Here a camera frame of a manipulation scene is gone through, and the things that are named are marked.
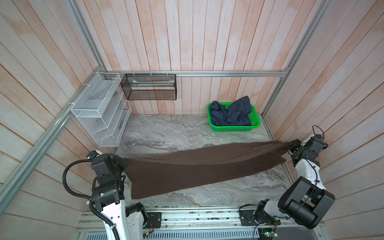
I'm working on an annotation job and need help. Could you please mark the brown trousers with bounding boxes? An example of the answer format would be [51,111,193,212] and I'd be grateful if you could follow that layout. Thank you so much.
[125,142,288,199]

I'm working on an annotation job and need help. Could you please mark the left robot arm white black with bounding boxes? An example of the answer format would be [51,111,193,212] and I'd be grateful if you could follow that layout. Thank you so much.
[88,151,148,240]

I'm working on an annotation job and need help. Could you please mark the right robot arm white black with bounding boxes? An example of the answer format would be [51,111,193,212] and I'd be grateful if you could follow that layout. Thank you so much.
[254,135,335,229]

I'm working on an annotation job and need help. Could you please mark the navy blue trousers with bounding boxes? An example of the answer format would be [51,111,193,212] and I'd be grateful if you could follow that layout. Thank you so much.
[209,96,253,126]

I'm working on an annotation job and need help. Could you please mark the green plastic basket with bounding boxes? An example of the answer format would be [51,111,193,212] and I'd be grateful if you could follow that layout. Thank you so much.
[206,101,261,132]

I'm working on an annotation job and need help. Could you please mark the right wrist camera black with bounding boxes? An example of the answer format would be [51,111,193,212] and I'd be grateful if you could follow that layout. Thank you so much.
[303,135,328,161]

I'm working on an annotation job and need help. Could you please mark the black corrugated cable hose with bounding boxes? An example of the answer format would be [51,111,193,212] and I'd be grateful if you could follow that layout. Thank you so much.
[62,158,121,240]

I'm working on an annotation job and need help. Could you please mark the white wire mesh shelf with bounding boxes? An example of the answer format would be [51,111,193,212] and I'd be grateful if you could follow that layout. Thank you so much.
[72,73,132,148]

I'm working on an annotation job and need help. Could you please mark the black mesh wall basket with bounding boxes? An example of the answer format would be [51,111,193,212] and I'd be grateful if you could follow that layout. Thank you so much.
[121,73,178,101]

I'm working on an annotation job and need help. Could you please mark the aluminium mounting rail base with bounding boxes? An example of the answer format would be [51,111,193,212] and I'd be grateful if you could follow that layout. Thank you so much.
[76,205,325,240]

